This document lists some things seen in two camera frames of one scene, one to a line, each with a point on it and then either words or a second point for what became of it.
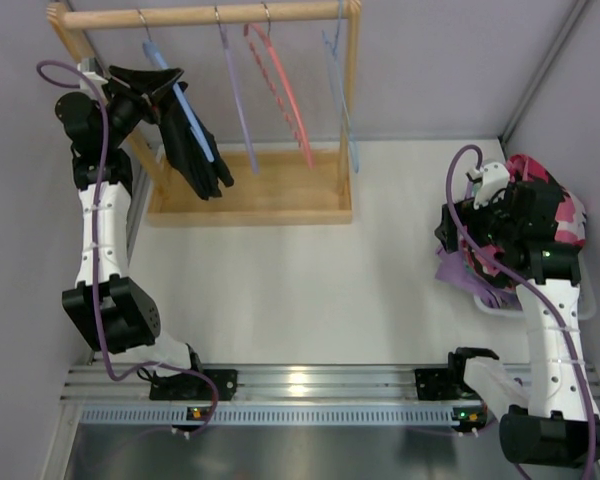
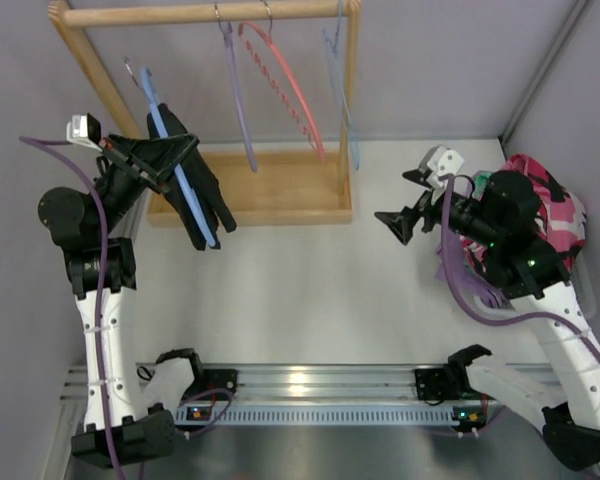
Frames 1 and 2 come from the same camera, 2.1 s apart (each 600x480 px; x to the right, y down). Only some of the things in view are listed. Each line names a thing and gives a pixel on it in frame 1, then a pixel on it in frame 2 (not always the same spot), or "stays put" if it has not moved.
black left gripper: [143, 95] to [134, 163]
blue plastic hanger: [193, 119] to [146, 83]
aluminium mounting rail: [285, 383] stays put
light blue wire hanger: [338, 78] stays put
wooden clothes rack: [194, 186] stays put
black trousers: [185, 150] to [205, 179]
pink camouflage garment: [571, 228] stays put
